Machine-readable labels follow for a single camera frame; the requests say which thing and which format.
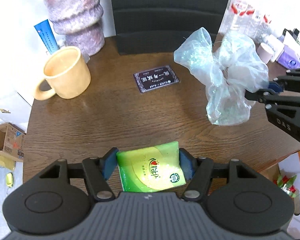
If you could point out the black paper bag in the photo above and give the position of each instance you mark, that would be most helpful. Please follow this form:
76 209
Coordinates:
154 26

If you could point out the water bottle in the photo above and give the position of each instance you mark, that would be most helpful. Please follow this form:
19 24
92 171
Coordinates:
263 27
250 22
230 18

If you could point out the left water bottle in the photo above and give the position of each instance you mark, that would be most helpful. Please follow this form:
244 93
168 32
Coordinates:
230 18

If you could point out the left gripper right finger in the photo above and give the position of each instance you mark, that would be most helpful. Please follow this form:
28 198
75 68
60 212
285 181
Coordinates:
234 196

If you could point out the orange cardboard tray box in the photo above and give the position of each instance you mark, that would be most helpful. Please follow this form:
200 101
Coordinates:
287 167

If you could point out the purple textured vase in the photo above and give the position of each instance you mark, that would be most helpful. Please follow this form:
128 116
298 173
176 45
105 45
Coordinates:
79 22

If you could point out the white cotton pad pack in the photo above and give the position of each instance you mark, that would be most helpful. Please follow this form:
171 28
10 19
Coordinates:
275 44

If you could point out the middle water bottle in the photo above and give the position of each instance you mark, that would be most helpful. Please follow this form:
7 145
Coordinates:
250 22

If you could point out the open cardboard box on floor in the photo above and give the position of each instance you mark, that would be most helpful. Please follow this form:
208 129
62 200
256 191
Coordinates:
12 142

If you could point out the right water bottle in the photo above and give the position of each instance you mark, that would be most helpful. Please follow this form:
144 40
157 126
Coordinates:
263 27

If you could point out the small yellow object on floor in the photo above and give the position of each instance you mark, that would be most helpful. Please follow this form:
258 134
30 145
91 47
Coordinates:
9 180

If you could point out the yellow ceramic mug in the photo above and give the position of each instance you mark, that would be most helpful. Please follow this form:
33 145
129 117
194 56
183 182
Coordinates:
67 74

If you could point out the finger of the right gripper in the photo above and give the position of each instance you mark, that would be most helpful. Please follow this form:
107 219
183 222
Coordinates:
274 100
288 82

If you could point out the yellow bag on floor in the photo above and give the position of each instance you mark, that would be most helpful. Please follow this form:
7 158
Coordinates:
7 163

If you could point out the pink cylindrical container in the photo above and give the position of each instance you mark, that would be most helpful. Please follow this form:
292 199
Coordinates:
265 52

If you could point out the dark business card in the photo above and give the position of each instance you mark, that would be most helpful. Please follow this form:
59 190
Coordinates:
155 78

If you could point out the purple tissue pack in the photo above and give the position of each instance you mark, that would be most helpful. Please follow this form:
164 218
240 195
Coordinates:
290 56

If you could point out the white board on floor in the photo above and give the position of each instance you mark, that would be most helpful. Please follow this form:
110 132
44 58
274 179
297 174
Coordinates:
14 109

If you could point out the green tissue packet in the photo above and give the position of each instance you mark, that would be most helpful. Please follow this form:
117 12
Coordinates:
151 169

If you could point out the blue white tube box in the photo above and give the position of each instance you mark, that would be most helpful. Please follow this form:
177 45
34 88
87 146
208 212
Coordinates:
45 32

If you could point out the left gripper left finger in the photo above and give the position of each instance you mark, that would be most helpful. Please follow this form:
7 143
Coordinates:
61 195

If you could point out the iridescent organza bag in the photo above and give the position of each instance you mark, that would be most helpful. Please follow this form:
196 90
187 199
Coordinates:
227 73

